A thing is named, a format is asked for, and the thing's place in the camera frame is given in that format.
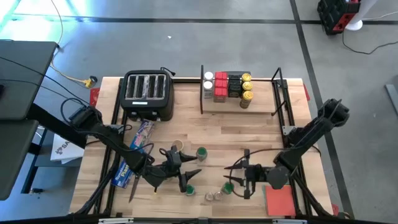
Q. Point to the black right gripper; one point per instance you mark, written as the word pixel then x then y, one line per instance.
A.
pixel 258 174

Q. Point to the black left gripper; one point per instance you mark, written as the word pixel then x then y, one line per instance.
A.
pixel 171 166

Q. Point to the red and black crate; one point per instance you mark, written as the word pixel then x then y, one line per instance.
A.
pixel 334 15

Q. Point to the black four-slot toaster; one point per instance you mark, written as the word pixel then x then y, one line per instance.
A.
pixel 146 87

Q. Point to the red mat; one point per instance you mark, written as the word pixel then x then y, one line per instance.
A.
pixel 281 202

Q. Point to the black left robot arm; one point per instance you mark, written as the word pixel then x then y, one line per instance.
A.
pixel 118 143

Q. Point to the yellow power plug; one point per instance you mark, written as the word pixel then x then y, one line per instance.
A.
pixel 88 82

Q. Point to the yellow-lid dark spice jar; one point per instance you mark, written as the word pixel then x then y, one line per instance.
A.
pixel 246 77
pixel 247 95
pixel 247 86

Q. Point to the red-lid paprika tin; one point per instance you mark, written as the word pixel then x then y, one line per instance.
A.
pixel 221 83
pixel 221 75
pixel 221 93

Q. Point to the white-lid bagel seasoning jar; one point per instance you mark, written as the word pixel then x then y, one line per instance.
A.
pixel 208 85
pixel 208 75

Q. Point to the black metal table frame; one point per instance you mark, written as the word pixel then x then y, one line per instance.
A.
pixel 279 84

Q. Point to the dark grey desk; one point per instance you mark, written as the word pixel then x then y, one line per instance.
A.
pixel 25 77
pixel 15 158

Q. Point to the blue plastic wrap box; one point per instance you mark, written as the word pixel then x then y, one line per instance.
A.
pixel 143 133

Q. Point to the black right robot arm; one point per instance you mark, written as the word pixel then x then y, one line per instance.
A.
pixel 311 133

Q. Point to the white stand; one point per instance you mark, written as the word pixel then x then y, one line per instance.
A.
pixel 354 24

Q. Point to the white paper bag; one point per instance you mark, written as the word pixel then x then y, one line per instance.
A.
pixel 63 149

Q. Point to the tan-lid furikake jar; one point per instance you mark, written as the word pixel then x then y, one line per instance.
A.
pixel 178 144

